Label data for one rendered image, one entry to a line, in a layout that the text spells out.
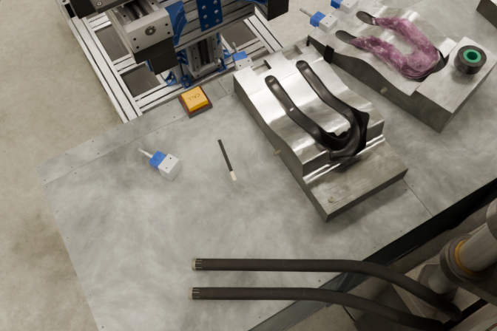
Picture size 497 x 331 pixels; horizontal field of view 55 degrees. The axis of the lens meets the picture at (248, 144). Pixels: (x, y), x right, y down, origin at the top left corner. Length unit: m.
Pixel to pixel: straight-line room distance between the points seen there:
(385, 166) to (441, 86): 0.29
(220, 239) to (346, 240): 0.33
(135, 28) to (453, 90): 0.91
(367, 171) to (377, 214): 0.12
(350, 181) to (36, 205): 1.56
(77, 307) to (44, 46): 1.46
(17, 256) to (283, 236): 1.39
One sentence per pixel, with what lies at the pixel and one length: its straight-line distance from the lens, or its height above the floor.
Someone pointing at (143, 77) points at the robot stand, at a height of 0.21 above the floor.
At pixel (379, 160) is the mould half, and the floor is 0.86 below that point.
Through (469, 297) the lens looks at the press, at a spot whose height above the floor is 0.79.
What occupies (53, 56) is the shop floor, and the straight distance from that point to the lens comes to 2.87.
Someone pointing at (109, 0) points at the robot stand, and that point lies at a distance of 1.48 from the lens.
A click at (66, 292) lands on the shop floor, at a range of 2.23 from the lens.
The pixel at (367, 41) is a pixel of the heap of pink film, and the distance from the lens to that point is 1.51.
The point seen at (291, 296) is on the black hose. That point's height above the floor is 0.87.
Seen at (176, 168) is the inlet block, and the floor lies 0.83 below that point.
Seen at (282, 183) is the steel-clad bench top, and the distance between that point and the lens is 1.34.
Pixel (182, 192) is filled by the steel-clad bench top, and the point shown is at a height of 0.80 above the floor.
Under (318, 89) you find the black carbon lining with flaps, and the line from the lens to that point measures 1.41.
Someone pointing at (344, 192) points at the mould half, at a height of 0.86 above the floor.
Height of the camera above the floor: 2.02
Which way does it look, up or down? 61 degrees down
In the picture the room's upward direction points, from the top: 4 degrees counter-clockwise
